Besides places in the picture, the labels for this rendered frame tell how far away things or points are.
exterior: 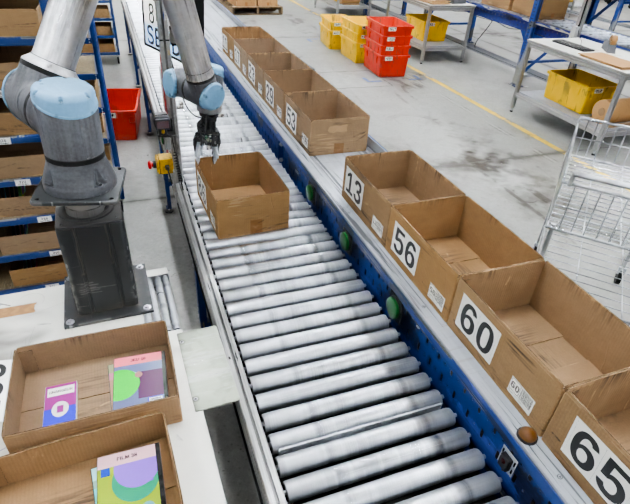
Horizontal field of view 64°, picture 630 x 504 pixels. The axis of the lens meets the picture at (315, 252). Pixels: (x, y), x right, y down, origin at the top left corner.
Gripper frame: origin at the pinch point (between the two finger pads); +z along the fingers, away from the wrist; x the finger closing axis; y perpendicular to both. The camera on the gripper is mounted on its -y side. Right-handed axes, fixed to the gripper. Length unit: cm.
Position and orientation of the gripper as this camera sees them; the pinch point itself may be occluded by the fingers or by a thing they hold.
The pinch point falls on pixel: (206, 160)
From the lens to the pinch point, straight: 204.0
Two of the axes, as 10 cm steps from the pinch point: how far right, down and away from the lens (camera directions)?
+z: -1.5, 8.3, 5.3
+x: 9.3, -0.7, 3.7
